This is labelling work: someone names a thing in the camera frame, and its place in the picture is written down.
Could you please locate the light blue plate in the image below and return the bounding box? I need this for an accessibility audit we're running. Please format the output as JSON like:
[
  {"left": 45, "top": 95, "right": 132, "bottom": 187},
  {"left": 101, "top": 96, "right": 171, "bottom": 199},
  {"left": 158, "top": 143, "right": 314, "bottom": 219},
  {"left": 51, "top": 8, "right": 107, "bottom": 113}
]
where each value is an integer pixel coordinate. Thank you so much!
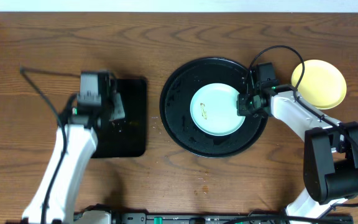
[{"left": 190, "top": 83, "right": 245, "bottom": 136}]

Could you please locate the yellow plate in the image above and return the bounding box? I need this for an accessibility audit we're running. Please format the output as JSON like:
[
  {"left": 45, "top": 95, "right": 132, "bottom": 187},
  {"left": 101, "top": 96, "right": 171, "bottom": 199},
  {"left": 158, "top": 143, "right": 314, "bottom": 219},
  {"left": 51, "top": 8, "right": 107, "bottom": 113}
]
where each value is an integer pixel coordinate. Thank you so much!
[{"left": 298, "top": 60, "right": 347, "bottom": 110}]

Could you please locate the yellow sponge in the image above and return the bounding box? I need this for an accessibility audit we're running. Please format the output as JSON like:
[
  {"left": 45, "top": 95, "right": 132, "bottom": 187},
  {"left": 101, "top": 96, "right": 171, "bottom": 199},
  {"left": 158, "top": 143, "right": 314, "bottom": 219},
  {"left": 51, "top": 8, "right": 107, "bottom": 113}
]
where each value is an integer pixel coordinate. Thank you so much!
[{"left": 110, "top": 92, "right": 126, "bottom": 121}]

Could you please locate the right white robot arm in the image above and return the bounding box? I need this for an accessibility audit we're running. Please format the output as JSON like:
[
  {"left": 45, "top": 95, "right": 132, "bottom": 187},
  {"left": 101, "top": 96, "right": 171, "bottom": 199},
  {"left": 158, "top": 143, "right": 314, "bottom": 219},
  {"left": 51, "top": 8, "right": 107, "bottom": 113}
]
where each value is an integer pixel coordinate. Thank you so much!
[{"left": 236, "top": 85, "right": 358, "bottom": 222}]

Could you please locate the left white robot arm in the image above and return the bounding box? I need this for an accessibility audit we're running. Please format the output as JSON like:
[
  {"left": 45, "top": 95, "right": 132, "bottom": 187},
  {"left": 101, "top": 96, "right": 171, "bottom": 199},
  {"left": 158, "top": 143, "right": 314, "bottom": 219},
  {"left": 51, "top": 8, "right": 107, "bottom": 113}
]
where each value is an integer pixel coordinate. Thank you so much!
[{"left": 21, "top": 91, "right": 126, "bottom": 223}]

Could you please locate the black rectangular tray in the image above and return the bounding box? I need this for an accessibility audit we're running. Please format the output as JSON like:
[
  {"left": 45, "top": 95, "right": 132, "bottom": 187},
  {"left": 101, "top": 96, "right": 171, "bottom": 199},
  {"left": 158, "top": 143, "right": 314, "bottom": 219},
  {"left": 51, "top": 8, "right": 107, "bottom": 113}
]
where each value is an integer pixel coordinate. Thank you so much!
[{"left": 92, "top": 79, "right": 147, "bottom": 159}]

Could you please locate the black round tray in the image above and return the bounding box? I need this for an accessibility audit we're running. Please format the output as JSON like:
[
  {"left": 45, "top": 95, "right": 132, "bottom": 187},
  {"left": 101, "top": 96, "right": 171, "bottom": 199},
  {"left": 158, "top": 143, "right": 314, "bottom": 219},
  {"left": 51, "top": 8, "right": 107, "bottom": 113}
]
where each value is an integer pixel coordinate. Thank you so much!
[{"left": 160, "top": 57, "right": 268, "bottom": 158}]

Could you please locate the right black cable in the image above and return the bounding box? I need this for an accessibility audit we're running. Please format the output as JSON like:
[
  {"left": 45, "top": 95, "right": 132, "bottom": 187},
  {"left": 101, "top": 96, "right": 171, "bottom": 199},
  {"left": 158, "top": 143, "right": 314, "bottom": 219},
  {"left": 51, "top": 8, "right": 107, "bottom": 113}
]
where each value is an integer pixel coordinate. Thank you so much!
[{"left": 247, "top": 45, "right": 358, "bottom": 208}]

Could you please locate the black cable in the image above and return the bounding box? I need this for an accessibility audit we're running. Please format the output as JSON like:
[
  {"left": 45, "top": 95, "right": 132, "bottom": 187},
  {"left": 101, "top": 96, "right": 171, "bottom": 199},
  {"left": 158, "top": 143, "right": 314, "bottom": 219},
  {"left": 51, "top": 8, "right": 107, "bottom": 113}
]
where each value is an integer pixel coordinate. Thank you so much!
[
  {"left": 247, "top": 45, "right": 358, "bottom": 208},
  {"left": 19, "top": 65, "right": 82, "bottom": 224}
]

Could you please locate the left black cable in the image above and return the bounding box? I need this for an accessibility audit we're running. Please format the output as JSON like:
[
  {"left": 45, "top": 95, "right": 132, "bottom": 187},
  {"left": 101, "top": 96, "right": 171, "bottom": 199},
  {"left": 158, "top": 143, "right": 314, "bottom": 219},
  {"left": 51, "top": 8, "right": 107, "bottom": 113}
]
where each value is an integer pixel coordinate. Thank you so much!
[{"left": 19, "top": 65, "right": 82, "bottom": 224}]

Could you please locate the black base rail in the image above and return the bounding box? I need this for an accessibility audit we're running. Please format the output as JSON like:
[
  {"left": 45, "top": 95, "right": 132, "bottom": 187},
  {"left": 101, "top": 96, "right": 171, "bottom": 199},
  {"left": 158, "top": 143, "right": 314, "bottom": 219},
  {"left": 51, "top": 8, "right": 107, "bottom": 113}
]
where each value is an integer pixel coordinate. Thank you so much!
[{"left": 73, "top": 212, "right": 354, "bottom": 224}]

